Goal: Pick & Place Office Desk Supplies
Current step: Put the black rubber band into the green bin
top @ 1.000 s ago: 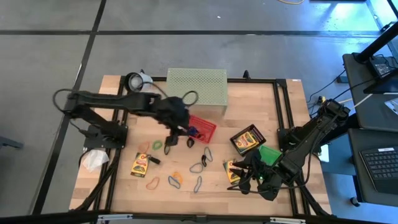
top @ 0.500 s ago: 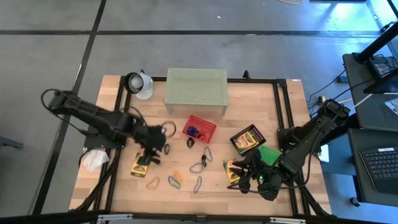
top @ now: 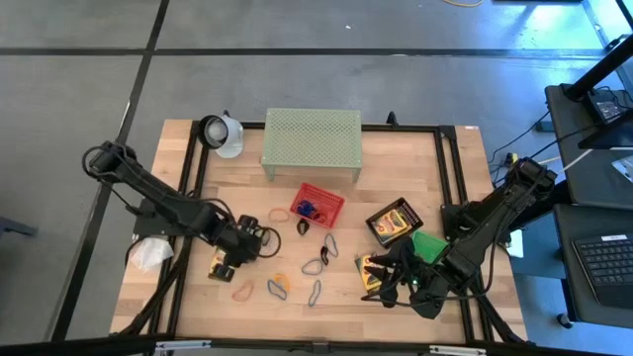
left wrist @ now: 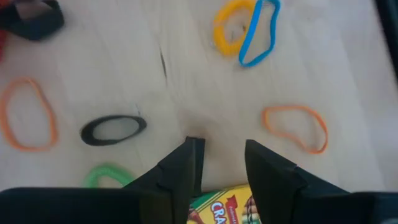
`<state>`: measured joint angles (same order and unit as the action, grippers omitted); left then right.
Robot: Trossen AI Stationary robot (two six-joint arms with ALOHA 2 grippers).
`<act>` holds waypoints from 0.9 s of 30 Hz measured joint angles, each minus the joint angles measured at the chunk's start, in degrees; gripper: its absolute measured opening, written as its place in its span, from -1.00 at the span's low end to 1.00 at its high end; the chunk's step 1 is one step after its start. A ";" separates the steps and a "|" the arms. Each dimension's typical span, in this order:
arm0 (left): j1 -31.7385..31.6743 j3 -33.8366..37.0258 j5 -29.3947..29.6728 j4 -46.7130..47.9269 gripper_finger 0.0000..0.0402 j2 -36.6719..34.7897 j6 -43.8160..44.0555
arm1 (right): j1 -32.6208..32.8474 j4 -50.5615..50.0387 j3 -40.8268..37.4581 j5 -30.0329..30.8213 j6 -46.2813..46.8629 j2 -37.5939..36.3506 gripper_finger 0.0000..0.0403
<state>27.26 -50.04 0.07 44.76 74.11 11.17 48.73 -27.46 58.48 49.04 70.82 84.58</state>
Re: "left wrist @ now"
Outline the wide black silicone wristband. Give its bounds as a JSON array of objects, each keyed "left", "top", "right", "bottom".
[{"left": 0, "top": 0, "right": 65, "bottom": 42}]

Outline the yellow green Crayola crayon box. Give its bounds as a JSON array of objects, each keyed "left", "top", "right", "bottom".
[{"left": 186, "top": 184, "right": 262, "bottom": 224}]

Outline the yellow coil wrist keychain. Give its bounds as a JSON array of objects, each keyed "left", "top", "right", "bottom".
[{"left": 212, "top": 0, "right": 259, "bottom": 57}]

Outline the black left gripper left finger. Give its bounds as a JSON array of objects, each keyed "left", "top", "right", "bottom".
[{"left": 124, "top": 136, "right": 206, "bottom": 224}]

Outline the orange rubber band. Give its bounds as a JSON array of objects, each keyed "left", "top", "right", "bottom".
[
  {"left": 261, "top": 105, "right": 329, "bottom": 155},
  {"left": 0, "top": 77, "right": 59, "bottom": 152}
]

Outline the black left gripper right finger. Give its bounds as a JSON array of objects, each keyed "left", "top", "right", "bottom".
[{"left": 244, "top": 139, "right": 349, "bottom": 224}]

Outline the blue rubber band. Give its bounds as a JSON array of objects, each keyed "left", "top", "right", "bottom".
[{"left": 238, "top": 0, "right": 282, "bottom": 68}]

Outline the green coil wrist keychain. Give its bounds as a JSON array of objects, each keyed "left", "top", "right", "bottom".
[{"left": 81, "top": 162, "right": 136, "bottom": 189}]

